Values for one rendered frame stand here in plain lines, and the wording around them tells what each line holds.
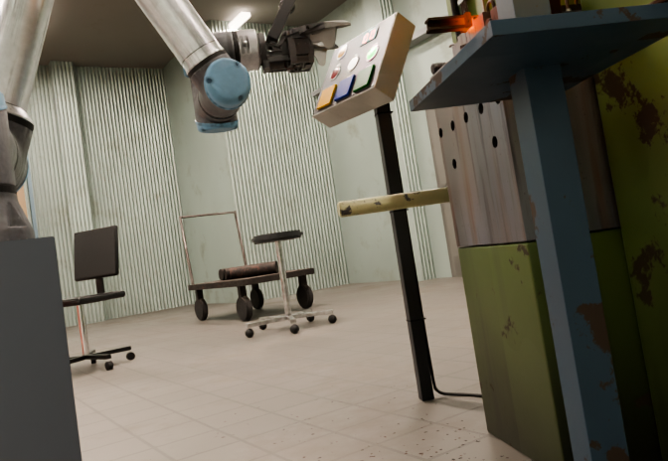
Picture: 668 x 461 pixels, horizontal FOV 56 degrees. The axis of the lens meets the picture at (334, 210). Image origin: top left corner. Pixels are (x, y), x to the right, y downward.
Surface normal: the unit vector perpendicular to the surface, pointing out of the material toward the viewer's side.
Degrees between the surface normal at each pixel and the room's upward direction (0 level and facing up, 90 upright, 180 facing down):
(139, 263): 90
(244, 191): 90
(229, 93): 95
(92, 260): 82
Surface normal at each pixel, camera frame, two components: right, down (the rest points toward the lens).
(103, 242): -0.40, -0.14
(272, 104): 0.53, -0.13
